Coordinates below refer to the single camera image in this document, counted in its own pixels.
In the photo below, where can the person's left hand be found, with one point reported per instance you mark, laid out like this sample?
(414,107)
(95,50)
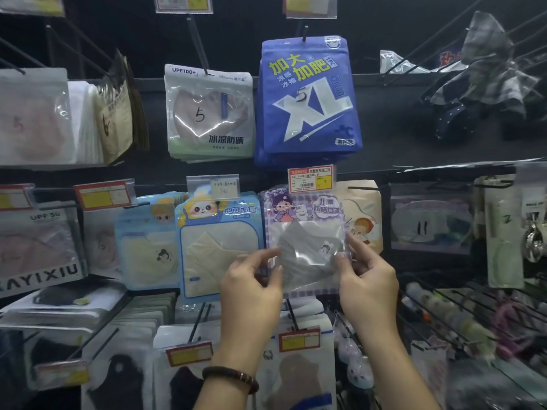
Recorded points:
(250,311)

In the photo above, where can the person's right hand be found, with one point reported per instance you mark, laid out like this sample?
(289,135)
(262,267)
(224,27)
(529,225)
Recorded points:
(372,298)

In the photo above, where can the blue cartoon packet cream mask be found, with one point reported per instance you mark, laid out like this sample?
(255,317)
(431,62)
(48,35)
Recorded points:
(213,251)

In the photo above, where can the cream cartoon girl packet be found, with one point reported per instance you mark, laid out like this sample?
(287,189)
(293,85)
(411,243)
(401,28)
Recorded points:
(363,213)

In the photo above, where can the black mask packet pale arc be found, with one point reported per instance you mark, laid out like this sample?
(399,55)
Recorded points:
(179,388)

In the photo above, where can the pale blue packet cream mask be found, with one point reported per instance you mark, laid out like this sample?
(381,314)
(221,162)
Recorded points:
(147,256)

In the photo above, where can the white packet beige mask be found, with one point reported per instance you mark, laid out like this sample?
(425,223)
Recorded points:
(100,247)

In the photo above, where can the stack of mask packets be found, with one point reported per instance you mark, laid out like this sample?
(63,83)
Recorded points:
(60,307)

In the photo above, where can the pale green mask packet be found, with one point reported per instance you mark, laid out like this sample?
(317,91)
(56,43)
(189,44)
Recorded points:
(209,115)

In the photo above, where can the dark blue mask packet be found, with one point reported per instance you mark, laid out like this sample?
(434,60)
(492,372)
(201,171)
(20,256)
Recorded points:
(307,106)

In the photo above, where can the grey packet pink mask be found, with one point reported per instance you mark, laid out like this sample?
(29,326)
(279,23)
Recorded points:
(38,251)

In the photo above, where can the cream line-drawing mask packet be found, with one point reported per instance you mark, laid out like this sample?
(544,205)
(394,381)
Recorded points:
(115,119)

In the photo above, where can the glossy packet pink mask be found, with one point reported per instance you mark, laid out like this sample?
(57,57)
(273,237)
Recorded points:
(34,123)

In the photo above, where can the person's left forearm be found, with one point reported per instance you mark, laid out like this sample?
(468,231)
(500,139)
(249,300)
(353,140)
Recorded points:
(222,399)

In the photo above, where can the red yellow price tag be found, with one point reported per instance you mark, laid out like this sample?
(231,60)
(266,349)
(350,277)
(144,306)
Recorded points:
(104,195)
(15,197)
(189,353)
(299,340)

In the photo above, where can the blue white bunny toy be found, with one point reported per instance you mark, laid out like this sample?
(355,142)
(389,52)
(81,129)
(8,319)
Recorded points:
(360,373)

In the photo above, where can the clear packet purple trim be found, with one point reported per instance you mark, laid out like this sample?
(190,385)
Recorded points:
(431,226)

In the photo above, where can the clear holder white paper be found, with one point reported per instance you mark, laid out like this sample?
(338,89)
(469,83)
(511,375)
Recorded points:
(213,186)

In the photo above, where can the white price tag with barcode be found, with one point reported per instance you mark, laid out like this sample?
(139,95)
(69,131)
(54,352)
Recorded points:
(312,179)

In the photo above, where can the pink plush toy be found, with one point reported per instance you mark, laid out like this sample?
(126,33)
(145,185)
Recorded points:
(510,324)

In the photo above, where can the pale tall packet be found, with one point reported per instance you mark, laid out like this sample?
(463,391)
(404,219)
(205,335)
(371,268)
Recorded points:
(504,243)

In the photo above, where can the silver keyring bunch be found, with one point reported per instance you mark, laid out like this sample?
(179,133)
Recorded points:
(534,243)

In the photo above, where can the navy dotted headband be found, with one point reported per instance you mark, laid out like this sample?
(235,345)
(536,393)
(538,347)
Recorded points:
(453,123)

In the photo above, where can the white red price tag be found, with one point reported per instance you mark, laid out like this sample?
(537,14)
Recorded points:
(62,374)

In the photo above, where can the clear tag holder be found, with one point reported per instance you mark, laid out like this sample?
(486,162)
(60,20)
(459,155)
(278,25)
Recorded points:
(532,175)

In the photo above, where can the crumpled clear packet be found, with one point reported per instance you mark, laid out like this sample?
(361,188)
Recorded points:
(397,64)

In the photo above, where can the clear holder yellow paper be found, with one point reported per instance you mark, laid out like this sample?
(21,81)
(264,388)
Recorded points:
(311,6)

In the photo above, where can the white price tag yellow corner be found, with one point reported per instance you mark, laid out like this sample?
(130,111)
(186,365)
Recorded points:
(183,3)
(30,4)

